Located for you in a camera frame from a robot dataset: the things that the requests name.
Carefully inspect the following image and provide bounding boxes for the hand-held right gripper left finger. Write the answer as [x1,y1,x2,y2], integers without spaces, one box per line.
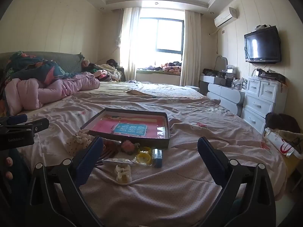
[30,136,105,227]

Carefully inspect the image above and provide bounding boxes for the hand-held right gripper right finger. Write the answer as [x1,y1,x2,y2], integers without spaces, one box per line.
[197,136,276,227]

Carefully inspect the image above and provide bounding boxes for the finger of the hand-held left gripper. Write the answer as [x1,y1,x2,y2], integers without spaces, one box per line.
[14,118,50,134]
[0,114,28,126]

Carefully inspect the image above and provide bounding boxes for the cream floral scrunchie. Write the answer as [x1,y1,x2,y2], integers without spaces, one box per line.
[66,132,92,156]

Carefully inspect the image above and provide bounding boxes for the shallow grey tray pink bottom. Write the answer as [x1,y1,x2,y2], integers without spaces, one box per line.
[80,108,170,149]

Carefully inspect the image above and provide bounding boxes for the white hair claw clip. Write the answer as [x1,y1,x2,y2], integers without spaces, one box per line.
[115,164,132,184]

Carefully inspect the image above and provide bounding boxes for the pink fluffy hair clip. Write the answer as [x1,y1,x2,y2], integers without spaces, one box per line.
[121,140,140,156]

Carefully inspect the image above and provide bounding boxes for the person's left hand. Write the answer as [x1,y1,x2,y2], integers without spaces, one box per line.
[5,156,14,180]

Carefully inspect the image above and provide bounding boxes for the brown hair bands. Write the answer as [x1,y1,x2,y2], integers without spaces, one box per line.
[96,141,122,167]

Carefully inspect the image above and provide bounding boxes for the clear plastic bag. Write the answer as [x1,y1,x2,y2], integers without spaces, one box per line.
[102,156,152,167]

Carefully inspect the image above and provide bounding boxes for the pink quilt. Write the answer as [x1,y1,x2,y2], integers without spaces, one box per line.
[5,72,101,117]

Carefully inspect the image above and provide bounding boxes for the dark floral quilt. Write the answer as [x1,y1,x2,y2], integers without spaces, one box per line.
[5,51,82,88]

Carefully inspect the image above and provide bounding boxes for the white vanity table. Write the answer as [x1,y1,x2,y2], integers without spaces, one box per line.
[199,74,246,118]

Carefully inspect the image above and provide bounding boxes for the grey headboard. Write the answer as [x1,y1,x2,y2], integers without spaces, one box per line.
[0,51,85,76]

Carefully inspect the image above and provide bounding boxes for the white and red bag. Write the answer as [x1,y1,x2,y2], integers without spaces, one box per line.
[265,128,302,159]

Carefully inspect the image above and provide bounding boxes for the white chest of drawers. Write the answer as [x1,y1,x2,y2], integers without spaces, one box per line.
[240,77,288,135]

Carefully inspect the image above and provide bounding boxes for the beige blanket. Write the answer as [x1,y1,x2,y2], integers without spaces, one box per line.
[99,82,204,100]

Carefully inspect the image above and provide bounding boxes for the brown plush item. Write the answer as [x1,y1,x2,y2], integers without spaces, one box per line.
[265,112,301,135]

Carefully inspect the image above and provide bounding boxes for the pile of clothes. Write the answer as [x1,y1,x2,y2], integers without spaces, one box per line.
[82,59,125,83]

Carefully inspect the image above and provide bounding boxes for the vanity mirror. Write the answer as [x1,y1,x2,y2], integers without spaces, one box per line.
[215,55,228,76]

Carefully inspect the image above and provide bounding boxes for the clothes on window seat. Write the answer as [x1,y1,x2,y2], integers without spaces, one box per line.
[147,61,182,74]

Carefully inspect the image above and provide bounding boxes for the black set-top box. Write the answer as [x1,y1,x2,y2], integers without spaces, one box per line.
[257,70,286,81]

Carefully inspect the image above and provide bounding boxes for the white curtain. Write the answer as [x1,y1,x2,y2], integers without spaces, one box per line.
[181,10,202,87]
[118,7,142,82]

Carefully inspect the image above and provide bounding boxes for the window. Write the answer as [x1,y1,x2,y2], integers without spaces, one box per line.
[138,17,184,55]

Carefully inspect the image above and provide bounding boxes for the white air conditioner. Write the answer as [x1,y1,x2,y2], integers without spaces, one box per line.
[214,7,238,28]

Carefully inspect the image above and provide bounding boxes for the black wall television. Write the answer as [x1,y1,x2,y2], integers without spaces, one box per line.
[244,26,282,64]

